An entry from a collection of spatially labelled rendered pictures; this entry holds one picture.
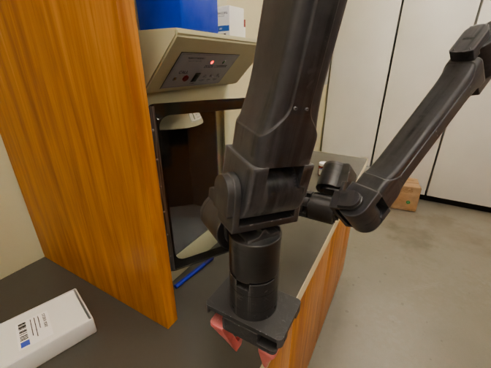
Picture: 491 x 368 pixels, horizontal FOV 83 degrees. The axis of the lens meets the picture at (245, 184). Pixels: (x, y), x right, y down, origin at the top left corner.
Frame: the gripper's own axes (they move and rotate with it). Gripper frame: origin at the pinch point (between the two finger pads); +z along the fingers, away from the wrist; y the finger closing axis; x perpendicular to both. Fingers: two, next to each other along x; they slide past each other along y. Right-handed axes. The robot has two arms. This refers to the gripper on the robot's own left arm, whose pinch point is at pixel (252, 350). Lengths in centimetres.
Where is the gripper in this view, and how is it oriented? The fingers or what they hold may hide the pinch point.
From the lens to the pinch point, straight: 44.1
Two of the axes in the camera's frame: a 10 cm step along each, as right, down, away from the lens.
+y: -8.7, -2.1, 4.5
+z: -0.1, 9.1, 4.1
